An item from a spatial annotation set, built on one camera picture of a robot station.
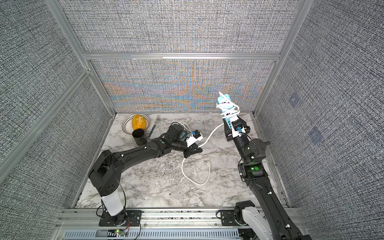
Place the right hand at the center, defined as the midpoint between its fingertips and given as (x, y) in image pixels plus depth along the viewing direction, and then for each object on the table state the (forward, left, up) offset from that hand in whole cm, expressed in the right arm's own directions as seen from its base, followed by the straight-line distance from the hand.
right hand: (233, 112), depth 63 cm
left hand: (-4, +12, -24) cm, 27 cm away
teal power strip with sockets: (-2, +22, -14) cm, 26 cm away
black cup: (+11, +52, -35) cm, 64 cm away
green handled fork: (+33, +45, -42) cm, 70 cm away
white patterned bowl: (+24, +65, -39) cm, 80 cm away
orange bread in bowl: (+24, +56, -35) cm, 70 cm away
